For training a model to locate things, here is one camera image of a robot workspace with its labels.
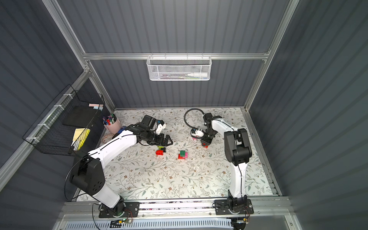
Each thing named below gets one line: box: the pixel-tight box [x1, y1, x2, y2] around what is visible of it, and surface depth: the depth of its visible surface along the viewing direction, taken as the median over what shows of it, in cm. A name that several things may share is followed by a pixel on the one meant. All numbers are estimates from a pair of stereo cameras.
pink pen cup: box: [103, 118, 122, 135], surface depth 102 cm
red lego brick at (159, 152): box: [155, 149, 164, 156], surface depth 96 cm
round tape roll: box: [101, 133, 115, 144], surface depth 104 cm
